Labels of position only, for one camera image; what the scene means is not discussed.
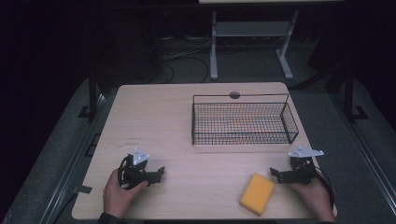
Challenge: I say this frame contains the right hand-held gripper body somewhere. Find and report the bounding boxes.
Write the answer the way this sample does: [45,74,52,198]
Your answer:
[277,146,325,187]

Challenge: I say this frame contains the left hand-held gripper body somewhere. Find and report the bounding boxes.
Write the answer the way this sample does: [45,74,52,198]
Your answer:
[118,147,158,190]

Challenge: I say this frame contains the yellow sponge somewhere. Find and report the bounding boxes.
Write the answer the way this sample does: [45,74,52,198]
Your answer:
[238,173,276,217]

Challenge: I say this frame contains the black wire basket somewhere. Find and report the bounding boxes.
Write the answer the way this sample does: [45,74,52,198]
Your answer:
[191,92,301,147]

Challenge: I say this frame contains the person's left hand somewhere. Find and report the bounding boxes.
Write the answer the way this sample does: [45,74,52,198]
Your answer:
[102,168,150,219]

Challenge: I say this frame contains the person's right hand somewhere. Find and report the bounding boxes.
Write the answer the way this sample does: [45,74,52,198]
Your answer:
[285,175,338,223]

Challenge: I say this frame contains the black metal stand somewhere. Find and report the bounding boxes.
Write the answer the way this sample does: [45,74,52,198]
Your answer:
[337,63,369,123]
[78,69,102,119]

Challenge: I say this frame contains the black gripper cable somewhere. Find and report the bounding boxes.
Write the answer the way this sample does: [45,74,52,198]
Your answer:
[306,161,336,213]

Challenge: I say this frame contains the floor cables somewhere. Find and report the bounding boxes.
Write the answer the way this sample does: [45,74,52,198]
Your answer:
[160,35,216,84]

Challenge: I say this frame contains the white metal table frame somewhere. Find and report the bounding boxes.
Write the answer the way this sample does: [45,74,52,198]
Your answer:
[209,8,300,81]

